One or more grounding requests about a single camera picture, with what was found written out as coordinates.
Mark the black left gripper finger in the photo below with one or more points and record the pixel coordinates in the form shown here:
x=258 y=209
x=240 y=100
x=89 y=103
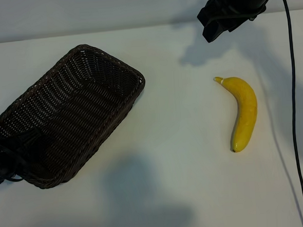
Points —
x=27 y=138

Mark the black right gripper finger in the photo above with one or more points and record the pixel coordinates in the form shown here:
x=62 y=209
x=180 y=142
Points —
x=218 y=28
x=212 y=9

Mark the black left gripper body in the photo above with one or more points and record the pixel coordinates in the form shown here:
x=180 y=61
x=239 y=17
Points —
x=2 y=161

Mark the dark brown wicker basket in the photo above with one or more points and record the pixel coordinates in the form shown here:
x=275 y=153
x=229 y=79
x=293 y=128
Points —
x=71 y=110

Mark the yellow banana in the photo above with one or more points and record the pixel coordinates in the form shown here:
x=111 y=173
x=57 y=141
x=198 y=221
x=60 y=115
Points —
x=247 y=107

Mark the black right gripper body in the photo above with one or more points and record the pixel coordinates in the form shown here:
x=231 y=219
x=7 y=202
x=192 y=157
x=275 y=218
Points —
x=242 y=2

